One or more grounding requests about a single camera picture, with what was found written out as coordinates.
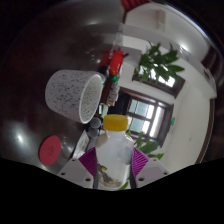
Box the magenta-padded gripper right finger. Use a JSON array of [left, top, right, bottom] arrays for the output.
[[128, 147, 170, 190]]

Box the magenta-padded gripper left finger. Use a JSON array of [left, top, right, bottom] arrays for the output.
[[57, 147, 99, 190]]

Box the yellow-capped clear plastic bottle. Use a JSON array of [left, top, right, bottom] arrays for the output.
[[94, 113, 134, 191]]

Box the flat round red coaster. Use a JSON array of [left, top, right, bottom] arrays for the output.
[[38, 134, 63, 167]]

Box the dark wooden glazed door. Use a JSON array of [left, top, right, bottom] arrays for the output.
[[119, 87, 175, 148]]

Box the black chair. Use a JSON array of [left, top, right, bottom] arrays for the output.
[[109, 91, 131, 116]]

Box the white speckled cup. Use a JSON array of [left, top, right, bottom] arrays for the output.
[[44, 68, 105, 125]]

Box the wide dark-framed window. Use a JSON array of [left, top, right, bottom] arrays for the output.
[[131, 64, 186, 98]]

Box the small leafy potted plant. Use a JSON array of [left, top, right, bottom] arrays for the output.
[[134, 41, 186, 84]]

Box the red box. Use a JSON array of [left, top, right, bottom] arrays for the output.
[[99, 49, 126, 77]]

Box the red carpeted staircase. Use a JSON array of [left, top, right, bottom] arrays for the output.
[[120, 0, 153, 12]]

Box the white wall-mounted unit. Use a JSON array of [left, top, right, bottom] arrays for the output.
[[154, 9, 168, 33]]

